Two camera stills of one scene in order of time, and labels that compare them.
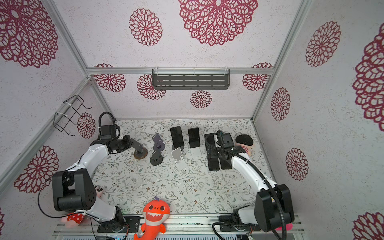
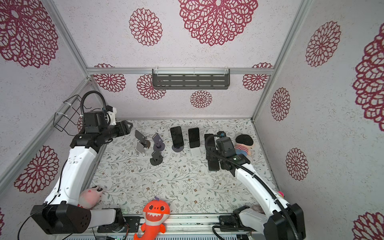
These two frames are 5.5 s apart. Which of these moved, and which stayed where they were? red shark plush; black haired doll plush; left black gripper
Moved: left black gripper
Stayed: red shark plush; black haired doll plush
